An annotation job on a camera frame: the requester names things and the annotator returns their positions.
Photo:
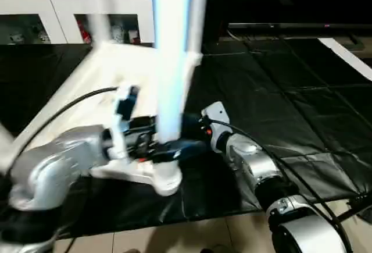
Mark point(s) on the white plastic table top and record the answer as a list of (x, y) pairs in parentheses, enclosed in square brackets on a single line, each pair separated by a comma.
[(104, 72)]

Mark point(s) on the white plastic table leg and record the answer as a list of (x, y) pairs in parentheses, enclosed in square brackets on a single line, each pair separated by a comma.
[(4, 142), (97, 9), (170, 49), (197, 14)]

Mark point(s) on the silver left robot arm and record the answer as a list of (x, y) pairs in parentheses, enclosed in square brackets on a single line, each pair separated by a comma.
[(58, 166)]

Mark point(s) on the black work mat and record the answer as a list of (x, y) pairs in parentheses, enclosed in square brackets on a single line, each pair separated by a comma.
[(279, 90)]

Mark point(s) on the white cup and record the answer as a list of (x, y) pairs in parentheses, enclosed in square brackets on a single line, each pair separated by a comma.
[(133, 35)]

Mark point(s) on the white bottle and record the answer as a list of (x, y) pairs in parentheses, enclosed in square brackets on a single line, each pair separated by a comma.
[(118, 33)]

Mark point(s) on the red bottle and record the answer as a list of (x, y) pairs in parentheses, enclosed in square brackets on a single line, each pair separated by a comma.
[(84, 33)]

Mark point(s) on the white glass door cabinet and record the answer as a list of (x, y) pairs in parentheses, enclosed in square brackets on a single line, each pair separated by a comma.
[(58, 3)]

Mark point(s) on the black stand foot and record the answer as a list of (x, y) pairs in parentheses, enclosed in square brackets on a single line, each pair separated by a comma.
[(357, 206)]

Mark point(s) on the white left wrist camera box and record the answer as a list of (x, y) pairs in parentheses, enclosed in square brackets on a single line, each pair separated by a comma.
[(123, 119)]

